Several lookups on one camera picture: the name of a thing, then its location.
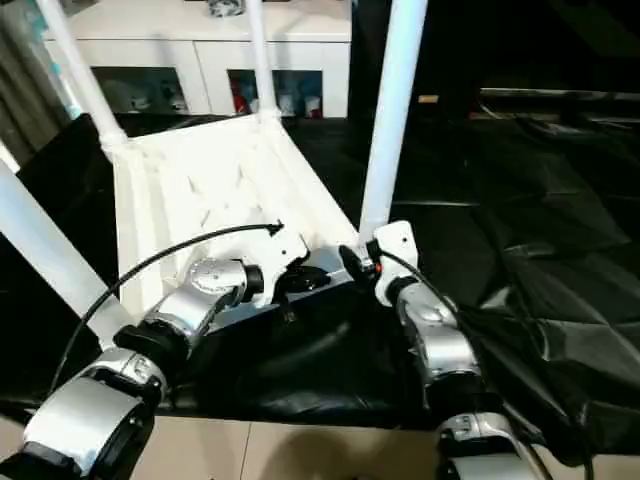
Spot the white plastic table leg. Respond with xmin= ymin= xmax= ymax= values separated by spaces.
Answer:
xmin=355 ymin=0 xmax=430 ymax=251
xmin=33 ymin=0 xmax=129 ymax=156
xmin=0 ymin=157 xmax=129 ymax=354
xmin=243 ymin=0 xmax=281 ymax=124

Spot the white plastic table top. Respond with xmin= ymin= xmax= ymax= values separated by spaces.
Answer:
xmin=97 ymin=115 xmax=369 ymax=354

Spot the black mat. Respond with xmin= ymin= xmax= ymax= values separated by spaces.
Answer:
xmin=0 ymin=112 xmax=640 ymax=466

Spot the black and white figurine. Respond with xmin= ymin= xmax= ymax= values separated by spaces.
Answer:
xmin=162 ymin=79 xmax=189 ymax=112

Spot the black cabinet with gold label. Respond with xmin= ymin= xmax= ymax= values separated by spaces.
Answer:
xmin=349 ymin=0 xmax=481 ymax=121

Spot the dark low furniture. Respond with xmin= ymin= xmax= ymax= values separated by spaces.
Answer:
xmin=469 ymin=87 xmax=640 ymax=132

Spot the white display cabinet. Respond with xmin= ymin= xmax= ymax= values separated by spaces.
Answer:
xmin=42 ymin=0 xmax=354 ymax=119

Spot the grey curtain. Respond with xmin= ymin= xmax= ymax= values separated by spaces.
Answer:
xmin=0 ymin=0 xmax=71 ymax=166

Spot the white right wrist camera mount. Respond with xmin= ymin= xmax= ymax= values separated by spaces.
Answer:
xmin=372 ymin=220 xmax=419 ymax=309

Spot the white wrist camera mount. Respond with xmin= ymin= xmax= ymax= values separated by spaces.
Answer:
xmin=252 ymin=224 xmax=311 ymax=309
xmin=372 ymin=220 xmax=419 ymax=309

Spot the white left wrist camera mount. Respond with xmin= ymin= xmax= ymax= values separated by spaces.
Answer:
xmin=252 ymin=224 xmax=311 ymax=309

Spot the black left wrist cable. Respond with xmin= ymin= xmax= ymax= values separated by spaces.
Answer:
xmin=49 ymin=222 xmax=285 ymax=396

